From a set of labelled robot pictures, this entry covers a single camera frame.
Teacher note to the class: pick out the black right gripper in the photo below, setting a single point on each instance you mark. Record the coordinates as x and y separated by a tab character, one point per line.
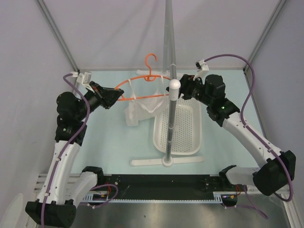
186	82

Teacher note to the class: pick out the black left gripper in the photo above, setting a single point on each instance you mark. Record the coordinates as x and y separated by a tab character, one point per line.
106	96

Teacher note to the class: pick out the white tank top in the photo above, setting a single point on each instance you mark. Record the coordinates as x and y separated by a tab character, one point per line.
140	109

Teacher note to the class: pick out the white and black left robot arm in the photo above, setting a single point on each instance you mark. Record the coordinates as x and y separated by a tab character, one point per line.
56	204

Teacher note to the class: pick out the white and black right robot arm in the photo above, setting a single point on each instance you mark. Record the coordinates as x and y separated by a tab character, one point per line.
276	168

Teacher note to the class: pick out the grey clothes rack with white feet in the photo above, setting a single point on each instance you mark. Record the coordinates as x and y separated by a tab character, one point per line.
172	87

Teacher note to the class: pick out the white perforated plastic basket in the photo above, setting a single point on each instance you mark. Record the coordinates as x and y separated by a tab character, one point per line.
187	133

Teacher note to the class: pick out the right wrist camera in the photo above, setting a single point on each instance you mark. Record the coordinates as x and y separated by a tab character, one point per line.
202	69

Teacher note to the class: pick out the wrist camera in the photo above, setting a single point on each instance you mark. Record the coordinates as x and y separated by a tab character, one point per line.
202	69
83	78

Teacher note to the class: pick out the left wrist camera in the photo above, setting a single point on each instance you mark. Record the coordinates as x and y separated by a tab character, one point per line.
83	78

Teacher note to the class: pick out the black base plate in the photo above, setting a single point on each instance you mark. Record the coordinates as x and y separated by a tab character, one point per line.
168	187

